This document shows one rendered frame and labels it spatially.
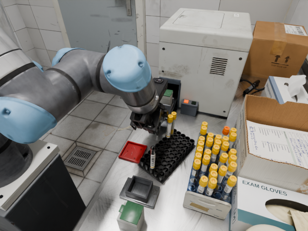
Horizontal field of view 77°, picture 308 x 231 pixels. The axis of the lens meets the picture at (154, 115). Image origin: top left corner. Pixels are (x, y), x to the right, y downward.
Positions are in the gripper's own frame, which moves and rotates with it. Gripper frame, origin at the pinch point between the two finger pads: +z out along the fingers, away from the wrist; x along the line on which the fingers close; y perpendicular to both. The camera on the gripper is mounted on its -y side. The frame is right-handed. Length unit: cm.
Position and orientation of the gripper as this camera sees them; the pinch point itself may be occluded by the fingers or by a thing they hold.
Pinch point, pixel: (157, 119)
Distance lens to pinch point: 64.7
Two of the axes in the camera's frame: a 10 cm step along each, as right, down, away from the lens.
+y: -2.8, 9.1, -3.0
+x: 9.5, 2.1, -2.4
